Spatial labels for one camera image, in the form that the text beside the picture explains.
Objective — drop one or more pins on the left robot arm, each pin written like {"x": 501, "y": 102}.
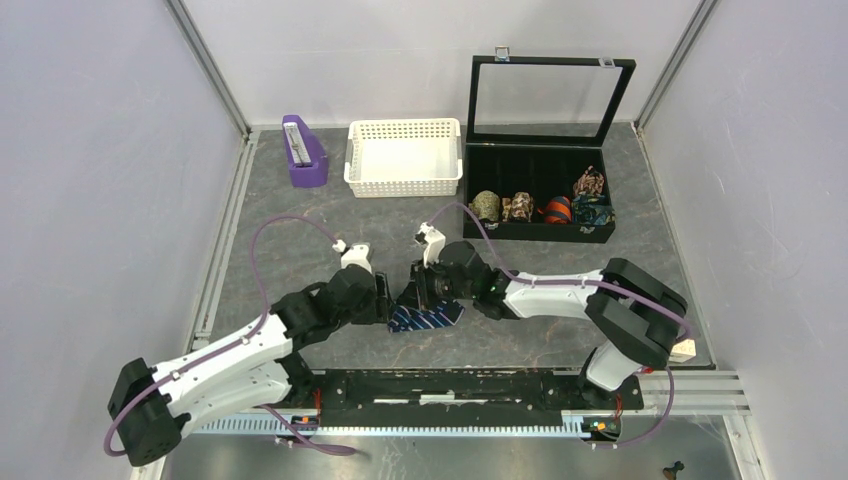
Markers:
{"x": 154, "y": 407}

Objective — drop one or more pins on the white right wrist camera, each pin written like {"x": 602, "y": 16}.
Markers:
{"x": 432, "y": 241}

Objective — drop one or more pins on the black tie storage box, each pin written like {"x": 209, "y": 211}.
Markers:
{"x": 535, "y": 124}

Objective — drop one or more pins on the white plastic basket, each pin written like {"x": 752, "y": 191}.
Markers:
{"x": 396, "y": 158}

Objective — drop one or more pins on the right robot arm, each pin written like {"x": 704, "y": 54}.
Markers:
{"x": 641, "y": 318}

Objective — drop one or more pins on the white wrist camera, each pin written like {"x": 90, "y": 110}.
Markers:
{"x": 432, "y": 241}
{"x": 356, "y": 254}

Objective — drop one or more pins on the small black object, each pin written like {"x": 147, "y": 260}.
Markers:
{"x": 671, "y": 472}

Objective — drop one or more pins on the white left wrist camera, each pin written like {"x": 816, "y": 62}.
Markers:
{"x": 356, "y": 254}

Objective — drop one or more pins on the orange navy striped rolled tie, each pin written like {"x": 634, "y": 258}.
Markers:
{"x": 557, "y": 211}

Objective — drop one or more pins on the blue yellow patterned tie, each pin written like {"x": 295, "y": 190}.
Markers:
{"x": 592, "y": 210}

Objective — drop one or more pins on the brown floral rolled tie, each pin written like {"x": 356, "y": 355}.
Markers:
{"x": 518, "y": 208}

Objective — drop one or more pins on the olive green rolled tie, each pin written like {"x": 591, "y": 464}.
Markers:
{"x": 486, "y": 206}

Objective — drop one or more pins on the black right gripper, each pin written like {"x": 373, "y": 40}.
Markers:
{"x": 416, "y": 291}

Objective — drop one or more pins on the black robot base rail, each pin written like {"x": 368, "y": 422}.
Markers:
{"x": 420, "y": 398}

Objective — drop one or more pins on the white lego block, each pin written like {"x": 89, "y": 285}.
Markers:
{"x": 683, "y": 351}

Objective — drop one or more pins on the purple metronome stand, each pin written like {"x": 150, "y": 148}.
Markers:
{"x": 307, "y": 161}

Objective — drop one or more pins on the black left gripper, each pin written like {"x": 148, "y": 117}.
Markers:
{"x": 379, "y": 307}

